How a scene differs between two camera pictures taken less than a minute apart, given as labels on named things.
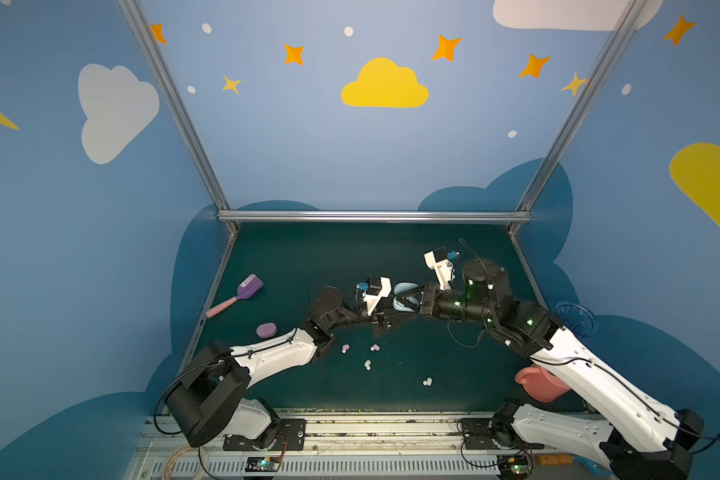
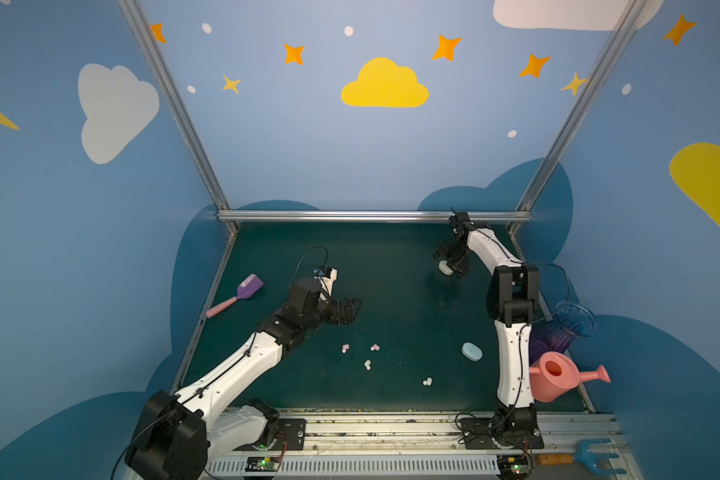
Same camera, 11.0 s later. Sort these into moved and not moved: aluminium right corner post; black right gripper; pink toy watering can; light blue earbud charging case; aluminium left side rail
Moved: light blue earbud charging case; black right gripper
Not moved: aluminium left side rail; aluminium right corner post; pink toy watering can
